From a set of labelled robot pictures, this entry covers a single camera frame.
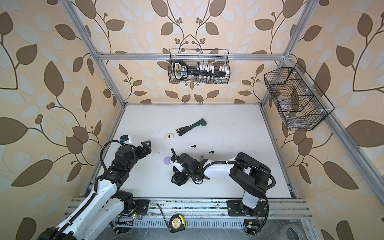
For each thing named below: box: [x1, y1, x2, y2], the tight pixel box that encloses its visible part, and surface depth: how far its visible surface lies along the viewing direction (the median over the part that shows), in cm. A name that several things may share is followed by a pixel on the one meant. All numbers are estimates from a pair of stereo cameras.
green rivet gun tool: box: [176, 118, 207, 136], surface depth 108 cm
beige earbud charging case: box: [165, 133, 174, 141], surface depth 101 cm
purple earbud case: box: [163, 156, 171, 165], surface depth 93 cm
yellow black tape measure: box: [169, 214, 186, 234], surface depth 69 cm
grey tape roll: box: [280, 223, 305, 240], surface depth 68 cm
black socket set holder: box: [173, 60, 230, 80], surface depth 84 cm
